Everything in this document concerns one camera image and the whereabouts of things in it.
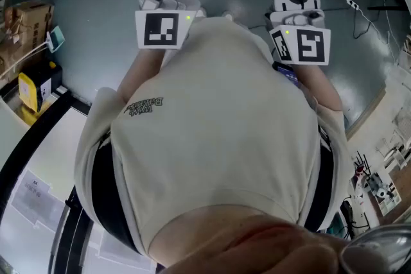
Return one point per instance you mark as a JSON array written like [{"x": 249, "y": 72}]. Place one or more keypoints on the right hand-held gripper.
[{"x": 308, "y": 45}]

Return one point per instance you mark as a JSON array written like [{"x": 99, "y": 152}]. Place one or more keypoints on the person's left forearm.
[{"x": 141, "y": 70}]

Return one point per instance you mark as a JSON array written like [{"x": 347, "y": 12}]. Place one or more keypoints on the person's right forearm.
[{"x": 318, "y": 86}]

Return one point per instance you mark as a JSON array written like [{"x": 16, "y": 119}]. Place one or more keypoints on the white power strip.
[{"x": 352, "y": 4}]

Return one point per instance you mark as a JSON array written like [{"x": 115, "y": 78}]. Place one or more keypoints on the person's right white shoe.
[{"x": 228, "y": 16}]

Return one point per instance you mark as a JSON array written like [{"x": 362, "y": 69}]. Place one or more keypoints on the black screen device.
[{"x": 289, "y": 73}]

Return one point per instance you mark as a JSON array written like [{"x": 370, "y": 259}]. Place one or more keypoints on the teal and white device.
[{"x": 56, "y": 38}]

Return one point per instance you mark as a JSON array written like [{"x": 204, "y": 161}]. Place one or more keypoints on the brown cardboard box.
[
  {"x": 38, "y": 19},
  {"x": 16, "y": 57}
]

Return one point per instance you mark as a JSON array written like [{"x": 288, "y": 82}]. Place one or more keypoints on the person's beige t-shirt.
[{"x": 208, "y": 122}]

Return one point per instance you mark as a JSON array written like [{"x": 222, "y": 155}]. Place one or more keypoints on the black box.
[{"x": 53, "y": 72}]

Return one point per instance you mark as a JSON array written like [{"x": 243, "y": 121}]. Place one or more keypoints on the yellow box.
[{"x": 29, "y": 90}]

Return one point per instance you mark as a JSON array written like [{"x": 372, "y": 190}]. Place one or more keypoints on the white shelf unit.
[{"x": 388, "y": 194}]

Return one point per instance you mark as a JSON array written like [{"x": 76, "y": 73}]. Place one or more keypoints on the person's face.
[{"x": 257, "y": 250}]

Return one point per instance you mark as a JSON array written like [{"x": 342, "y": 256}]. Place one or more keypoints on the white paper notice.
[{"x": 35, "y": 199}]

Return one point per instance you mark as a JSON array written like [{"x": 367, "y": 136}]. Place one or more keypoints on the person's eyeglasses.
[{"x": 379, "y": 250}]

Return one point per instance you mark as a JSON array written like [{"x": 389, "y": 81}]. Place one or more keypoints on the black door frame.
[{"x": 35, "y": 138}]

